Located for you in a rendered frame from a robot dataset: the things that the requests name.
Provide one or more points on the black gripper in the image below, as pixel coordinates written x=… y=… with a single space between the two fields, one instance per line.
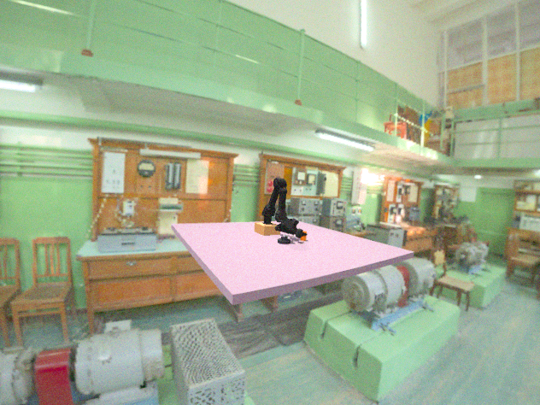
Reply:
x=298 y=232

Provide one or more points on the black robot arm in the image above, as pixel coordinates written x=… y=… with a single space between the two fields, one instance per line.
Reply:
x=281 y=216

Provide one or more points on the grey round pedestal with silver shaft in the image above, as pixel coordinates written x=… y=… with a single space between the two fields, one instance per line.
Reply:
x=284 y=240

